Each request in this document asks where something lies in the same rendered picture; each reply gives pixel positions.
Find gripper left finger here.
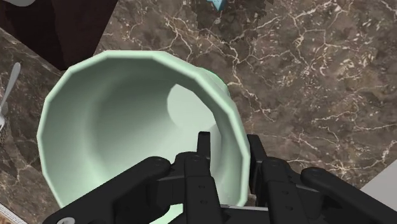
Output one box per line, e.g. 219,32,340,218
42,131,225,224

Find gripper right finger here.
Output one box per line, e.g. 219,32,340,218
246,134,397,224

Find pale green bowl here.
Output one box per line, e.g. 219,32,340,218
36,49,251,224

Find light blue object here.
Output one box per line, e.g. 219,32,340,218
207,0,228,12

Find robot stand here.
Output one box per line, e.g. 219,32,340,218
0,0,119,71

